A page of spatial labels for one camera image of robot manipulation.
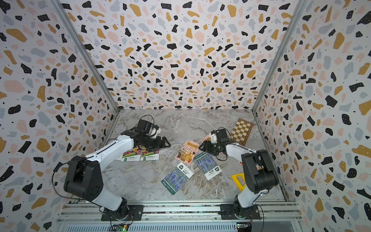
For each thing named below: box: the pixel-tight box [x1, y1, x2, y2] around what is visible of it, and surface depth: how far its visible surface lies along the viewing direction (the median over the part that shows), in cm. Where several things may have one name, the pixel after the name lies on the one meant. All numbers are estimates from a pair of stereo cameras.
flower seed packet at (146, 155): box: [140, 147, 160, 161], surface depth 97 cm
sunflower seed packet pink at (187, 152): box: [174, 139, 200, 166], surface depth 99 cm
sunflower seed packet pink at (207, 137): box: [200, 132, 212, 143], surface depth 105 cm
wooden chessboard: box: [229, 117, 255, 147], surface depth 108 cm
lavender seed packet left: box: [160, 161, 195, 196], surface depth 87 cm
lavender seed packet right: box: [194, 152, 223, 181], surface depth 92 cm
